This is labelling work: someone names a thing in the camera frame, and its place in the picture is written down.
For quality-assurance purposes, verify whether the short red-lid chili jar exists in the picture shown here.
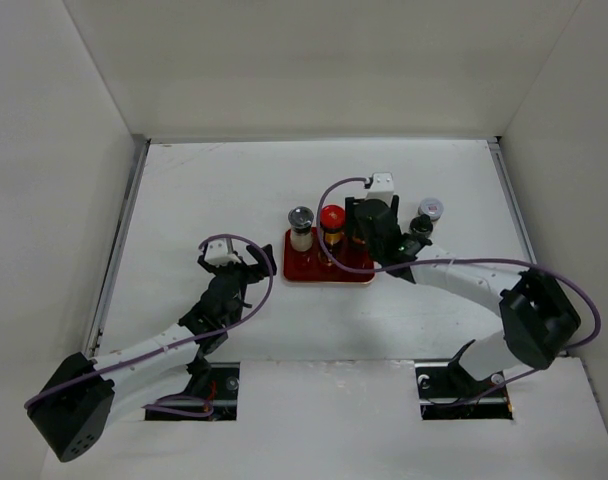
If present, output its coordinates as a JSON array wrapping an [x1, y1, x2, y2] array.
[[319, 204, 346, 259]]

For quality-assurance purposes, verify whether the white-lid jar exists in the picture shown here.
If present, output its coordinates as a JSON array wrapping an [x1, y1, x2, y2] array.
[[417, 197, 444, 223]]

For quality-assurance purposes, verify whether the glass salt grinder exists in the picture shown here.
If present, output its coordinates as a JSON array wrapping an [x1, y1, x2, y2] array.
[[288, 206, 314, 252]]

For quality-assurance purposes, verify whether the tall red-lid sauce jar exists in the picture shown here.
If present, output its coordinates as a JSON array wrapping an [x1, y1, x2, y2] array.
[[350, 227, 367, 251]]

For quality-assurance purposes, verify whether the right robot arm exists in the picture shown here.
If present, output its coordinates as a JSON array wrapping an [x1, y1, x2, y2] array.
[[354, 199, 581, 396]]

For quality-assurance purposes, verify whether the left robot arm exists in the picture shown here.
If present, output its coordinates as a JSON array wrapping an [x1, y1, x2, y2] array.
[[24, 235, 277, 463]]

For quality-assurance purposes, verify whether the red lacquer tray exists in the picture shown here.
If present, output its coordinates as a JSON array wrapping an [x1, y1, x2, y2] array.
[[282, 228, 374, 285]]

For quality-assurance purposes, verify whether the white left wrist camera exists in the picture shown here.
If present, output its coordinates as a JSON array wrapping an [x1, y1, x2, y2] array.
[[201, 239, 240, 267]]

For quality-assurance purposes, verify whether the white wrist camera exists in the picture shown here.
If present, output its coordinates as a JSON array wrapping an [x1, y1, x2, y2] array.
[[201, 239, 240, 267], [365, 172, 395, 202]]

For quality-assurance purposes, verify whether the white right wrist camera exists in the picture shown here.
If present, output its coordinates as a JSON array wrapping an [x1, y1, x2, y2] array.
[[365, 172, 395, 202]]

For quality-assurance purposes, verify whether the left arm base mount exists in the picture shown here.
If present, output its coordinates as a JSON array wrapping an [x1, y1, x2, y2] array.
[[144, 361, 241, 422]]

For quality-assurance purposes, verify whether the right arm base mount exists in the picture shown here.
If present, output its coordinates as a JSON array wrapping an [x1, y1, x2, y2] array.
[[415, 340, 513, 421]]

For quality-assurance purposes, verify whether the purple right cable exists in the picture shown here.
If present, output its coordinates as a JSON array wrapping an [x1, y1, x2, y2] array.
[[316, 175, 603, 406]]

